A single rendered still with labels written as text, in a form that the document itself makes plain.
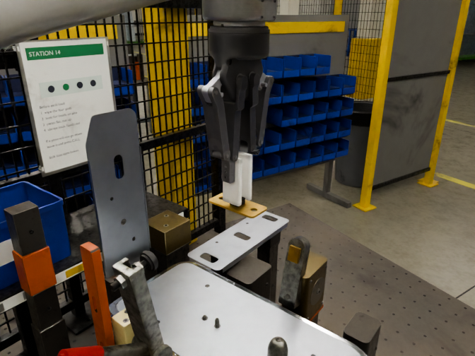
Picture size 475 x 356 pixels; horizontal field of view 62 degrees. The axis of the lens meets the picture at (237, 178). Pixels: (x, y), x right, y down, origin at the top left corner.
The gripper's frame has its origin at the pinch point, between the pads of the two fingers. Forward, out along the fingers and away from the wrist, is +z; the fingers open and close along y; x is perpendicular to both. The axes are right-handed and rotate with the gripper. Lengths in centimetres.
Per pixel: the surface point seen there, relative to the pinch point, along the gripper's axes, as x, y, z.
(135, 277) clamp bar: 2.5, -16.8, 8.6
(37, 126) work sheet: 59, 0, 3
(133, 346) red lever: 3.9, -17.3, 20.3
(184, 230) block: 27.4, 14.6, 25.6
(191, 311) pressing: 10.2, -0.4, 29.3
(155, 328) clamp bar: 2.4, -14.7, 18.2
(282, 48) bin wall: 120, 199, 1
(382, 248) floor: 34, 206, 129
